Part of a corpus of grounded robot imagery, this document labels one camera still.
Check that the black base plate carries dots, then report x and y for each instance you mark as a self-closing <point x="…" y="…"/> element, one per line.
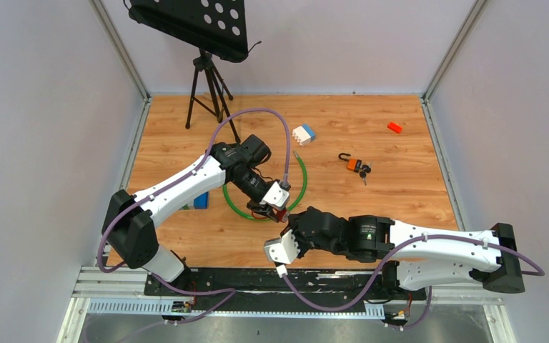
<point x="261" y="289"/>

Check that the orange padlock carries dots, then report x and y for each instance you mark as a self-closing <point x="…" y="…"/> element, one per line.
<point x="353" y="165"/>

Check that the black tripod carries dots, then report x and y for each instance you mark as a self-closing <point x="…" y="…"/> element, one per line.
<point x="218" y="90"/>

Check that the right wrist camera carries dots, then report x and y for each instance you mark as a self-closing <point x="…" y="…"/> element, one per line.
<point x="283" y="250"/>

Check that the small red brick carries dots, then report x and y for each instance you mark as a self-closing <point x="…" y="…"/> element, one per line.
<point x="394" y="127"/>

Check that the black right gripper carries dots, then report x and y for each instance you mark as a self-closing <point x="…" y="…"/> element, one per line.
<point x="292" y="225"/>

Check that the white slotted cable duct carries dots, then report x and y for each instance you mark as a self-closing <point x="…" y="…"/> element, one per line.
<point x="171" y="308"/>

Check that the white and blue toy brick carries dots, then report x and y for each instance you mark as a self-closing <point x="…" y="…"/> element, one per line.
<point x="303" y="134"/>

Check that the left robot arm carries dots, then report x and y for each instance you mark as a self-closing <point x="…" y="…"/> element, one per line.
<point x="131" y="220"/>

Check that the red cable lock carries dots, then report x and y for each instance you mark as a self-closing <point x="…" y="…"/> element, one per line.
<point x="271" y="214"/>

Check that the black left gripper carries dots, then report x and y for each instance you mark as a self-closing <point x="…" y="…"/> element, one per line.
<point x="262" y="209"/>

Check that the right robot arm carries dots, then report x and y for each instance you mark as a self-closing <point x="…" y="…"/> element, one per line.
<point x="418" y="257"/>

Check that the black perforated stand tray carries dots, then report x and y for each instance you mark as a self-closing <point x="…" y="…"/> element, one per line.
<point x="218" y="27"/>

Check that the blue green striped block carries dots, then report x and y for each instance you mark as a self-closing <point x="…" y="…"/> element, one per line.
<point x="200" y="202"/>

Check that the black-headed key bunch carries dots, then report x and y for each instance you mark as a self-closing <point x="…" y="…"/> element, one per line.
<point x="364" y="170"/>

